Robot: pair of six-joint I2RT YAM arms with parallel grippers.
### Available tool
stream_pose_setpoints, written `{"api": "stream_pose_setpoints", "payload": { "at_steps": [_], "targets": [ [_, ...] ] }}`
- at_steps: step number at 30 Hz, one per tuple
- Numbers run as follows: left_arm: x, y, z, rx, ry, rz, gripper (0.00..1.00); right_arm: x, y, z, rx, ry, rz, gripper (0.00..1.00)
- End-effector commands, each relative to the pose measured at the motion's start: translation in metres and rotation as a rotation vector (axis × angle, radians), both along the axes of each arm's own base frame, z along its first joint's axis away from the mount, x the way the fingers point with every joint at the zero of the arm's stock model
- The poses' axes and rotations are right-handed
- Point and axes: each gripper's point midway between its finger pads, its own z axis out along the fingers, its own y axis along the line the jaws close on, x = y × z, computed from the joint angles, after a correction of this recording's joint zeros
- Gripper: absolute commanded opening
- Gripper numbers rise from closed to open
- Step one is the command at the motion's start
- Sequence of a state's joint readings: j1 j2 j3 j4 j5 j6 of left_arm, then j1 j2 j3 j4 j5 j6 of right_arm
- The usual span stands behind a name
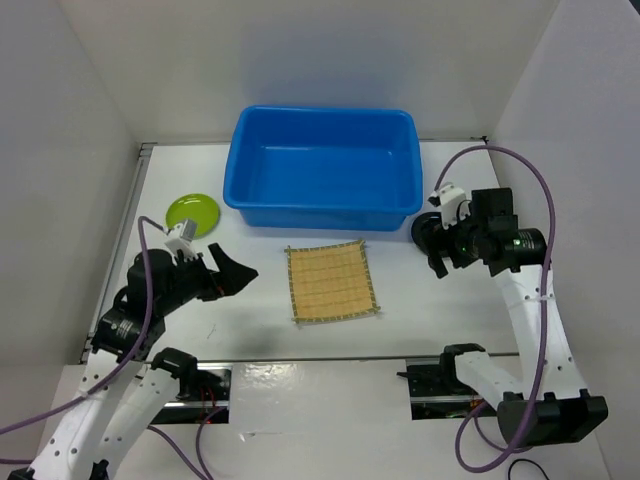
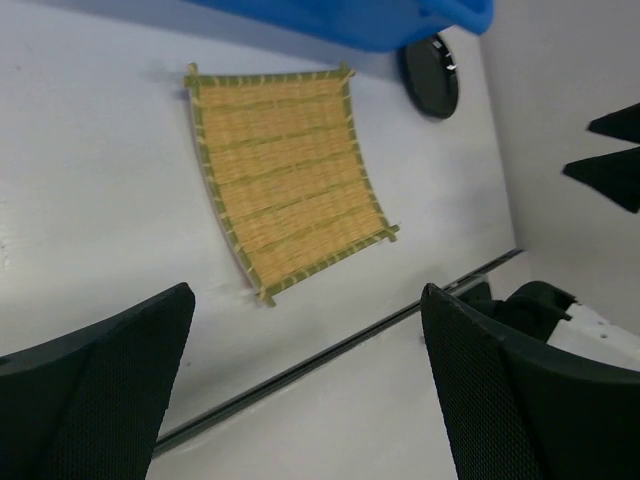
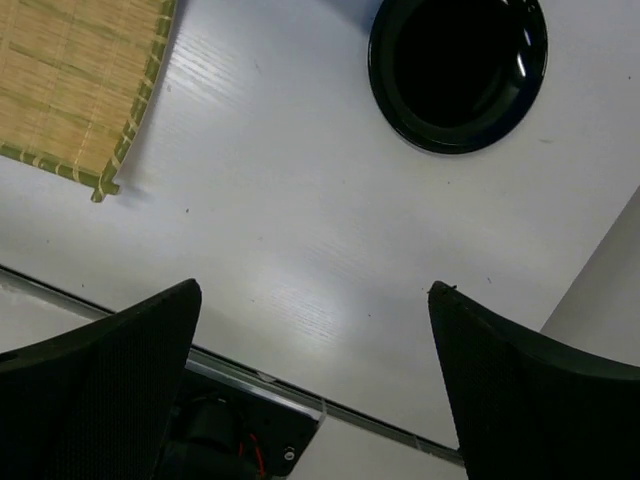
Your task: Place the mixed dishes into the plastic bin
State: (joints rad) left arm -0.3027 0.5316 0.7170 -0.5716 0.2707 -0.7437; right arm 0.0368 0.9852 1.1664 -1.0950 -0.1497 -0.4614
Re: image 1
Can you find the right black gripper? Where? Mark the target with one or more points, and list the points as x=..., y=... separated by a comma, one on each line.
x=459, y=258

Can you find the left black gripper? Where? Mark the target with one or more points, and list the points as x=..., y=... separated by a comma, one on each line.
x=231, y=277

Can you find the black round bowl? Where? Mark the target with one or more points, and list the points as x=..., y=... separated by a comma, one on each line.
x=425, y=230

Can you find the green round plate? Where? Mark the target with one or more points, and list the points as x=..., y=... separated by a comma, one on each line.
x=198, y=207

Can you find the woven bamboo placemat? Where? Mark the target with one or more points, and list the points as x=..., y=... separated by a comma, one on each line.
x=330, y=283

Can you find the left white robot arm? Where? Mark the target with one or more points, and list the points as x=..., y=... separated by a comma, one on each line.
x=124, y=385

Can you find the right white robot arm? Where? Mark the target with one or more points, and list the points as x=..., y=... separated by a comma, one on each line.
x=551, y=400

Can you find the blue plastic bin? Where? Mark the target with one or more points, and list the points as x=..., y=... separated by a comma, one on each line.
x=324, y=168

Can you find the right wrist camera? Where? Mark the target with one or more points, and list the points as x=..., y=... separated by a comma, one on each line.
x=455, y=206

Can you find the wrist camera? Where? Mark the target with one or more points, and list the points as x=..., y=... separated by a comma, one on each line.
x=455, y=206
x=179, y=238

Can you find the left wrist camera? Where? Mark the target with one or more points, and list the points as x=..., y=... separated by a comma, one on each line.
x=179, y=238

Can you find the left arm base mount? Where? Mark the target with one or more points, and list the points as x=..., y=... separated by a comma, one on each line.
x=211, y=393

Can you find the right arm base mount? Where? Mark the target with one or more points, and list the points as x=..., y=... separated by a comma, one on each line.
x=431, y=395

